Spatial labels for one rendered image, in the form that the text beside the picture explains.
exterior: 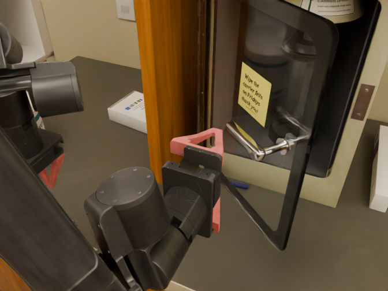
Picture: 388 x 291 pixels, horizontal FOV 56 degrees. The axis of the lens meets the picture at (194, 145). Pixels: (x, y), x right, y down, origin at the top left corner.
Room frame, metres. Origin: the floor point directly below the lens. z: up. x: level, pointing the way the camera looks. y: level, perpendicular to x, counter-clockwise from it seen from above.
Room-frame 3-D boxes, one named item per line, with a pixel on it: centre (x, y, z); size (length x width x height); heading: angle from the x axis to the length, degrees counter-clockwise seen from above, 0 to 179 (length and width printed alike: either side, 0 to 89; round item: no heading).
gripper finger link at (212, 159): (0.36, -0.01, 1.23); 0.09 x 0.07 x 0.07; 156
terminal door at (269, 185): (0.51, -0.08, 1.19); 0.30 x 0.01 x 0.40; 27
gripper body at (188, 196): (0.29, 0.02, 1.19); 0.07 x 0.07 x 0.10; 66
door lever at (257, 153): (0.43, -0.09, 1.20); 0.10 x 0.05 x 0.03; 27
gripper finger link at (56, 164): (0.43, 0.25, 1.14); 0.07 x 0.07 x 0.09; 66
